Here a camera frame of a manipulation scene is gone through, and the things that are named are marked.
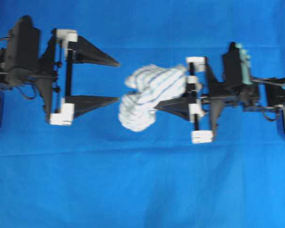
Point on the right wrist camera teal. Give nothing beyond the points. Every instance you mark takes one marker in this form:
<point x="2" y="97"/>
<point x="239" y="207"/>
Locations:
<point x="236" y="66"/>

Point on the white blue striped towel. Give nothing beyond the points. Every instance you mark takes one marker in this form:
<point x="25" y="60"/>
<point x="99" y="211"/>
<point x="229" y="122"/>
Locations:
<point x="151" y="84"/>

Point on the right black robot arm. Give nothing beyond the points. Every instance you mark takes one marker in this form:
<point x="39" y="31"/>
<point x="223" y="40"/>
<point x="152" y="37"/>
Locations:
<point x="264" y="95"/>

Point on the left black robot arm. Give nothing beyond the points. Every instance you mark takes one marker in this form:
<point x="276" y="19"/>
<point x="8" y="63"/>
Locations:
<point x="63" y="83"/>

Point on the blue table cloth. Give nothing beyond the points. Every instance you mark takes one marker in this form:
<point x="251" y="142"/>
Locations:
<point x="97" y="174"/>

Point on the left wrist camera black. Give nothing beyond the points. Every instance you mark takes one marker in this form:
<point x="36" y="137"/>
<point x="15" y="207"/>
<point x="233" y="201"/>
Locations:
<point x="21" y="55"/>

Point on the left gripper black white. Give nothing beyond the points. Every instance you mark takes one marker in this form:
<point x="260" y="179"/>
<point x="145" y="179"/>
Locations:
<point x="83" y="52"/>

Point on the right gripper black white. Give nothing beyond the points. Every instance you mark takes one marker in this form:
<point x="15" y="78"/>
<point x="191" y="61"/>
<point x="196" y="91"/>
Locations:
<point x="195" y="106"/>

